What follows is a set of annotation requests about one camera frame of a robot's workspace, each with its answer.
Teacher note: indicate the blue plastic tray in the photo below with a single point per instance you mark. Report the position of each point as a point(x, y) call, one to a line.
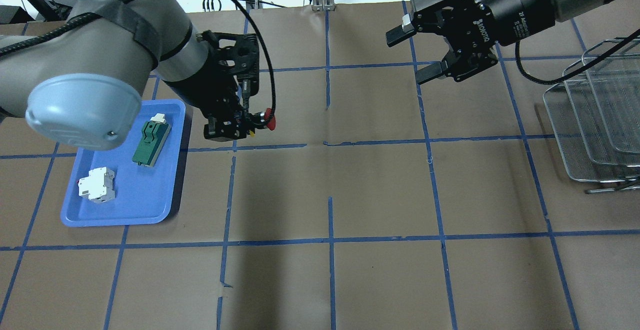
point(143, 196)

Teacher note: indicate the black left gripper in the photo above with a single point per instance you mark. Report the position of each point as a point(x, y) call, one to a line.
point(206, 92)

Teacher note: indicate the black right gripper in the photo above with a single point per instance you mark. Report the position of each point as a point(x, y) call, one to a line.
point(515, 11)

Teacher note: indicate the wire mesh shelf rack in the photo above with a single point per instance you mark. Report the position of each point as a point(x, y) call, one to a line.
point(594, 118)

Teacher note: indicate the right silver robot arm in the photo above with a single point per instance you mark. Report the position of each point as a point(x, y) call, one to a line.
point(563, 10)

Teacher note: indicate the white grey circuit breaker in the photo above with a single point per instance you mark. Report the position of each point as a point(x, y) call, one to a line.
point(98, 186)

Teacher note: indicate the red mushroom push button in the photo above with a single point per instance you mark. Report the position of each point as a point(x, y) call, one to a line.
point(259, 121)

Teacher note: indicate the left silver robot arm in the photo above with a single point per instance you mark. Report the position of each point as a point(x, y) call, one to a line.
point(81, 83)

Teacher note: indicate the green electrical switch module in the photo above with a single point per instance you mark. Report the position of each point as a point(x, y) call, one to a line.
point(154, 133)

